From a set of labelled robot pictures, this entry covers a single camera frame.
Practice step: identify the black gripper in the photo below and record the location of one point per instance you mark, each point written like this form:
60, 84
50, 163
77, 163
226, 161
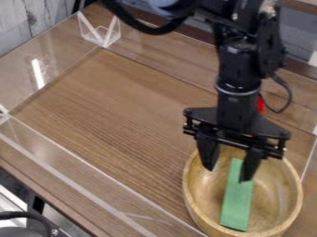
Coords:
234, 124

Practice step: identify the green rectangular block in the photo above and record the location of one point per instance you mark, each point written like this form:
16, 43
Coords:
238, 197

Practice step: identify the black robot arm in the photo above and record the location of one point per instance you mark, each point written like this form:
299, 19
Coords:
250, 54

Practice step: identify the brown wooden bowl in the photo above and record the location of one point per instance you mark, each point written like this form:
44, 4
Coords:
276, 196

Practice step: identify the red plush strawberry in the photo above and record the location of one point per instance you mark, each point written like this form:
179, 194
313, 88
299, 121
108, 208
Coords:
260, 104

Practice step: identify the clear acrylic front panel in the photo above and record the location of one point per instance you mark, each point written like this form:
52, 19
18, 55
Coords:
105, 208

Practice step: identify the black table leg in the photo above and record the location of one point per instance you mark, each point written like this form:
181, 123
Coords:
37, 204

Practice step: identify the clear acrylic corner bracket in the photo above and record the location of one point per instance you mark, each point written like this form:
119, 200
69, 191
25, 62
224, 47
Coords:
103, 36

